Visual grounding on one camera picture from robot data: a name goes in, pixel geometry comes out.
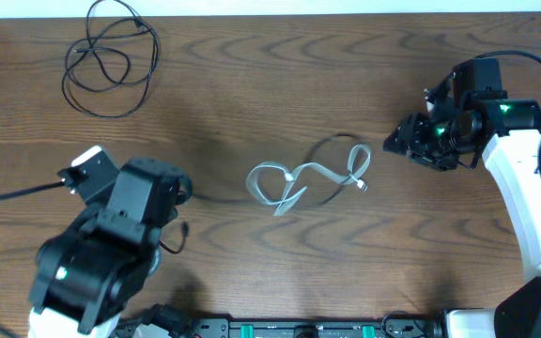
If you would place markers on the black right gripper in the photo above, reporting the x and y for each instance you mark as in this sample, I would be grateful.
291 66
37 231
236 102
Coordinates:
409 137

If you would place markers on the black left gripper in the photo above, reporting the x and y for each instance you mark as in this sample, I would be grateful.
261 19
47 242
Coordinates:
116 220

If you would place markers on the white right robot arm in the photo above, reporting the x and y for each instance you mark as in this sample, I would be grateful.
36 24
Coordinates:
512 155

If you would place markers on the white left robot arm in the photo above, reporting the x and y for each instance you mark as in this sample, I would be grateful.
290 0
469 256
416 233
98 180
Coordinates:
87 274

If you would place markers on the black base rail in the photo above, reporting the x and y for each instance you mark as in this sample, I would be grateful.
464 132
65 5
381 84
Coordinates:
164 321

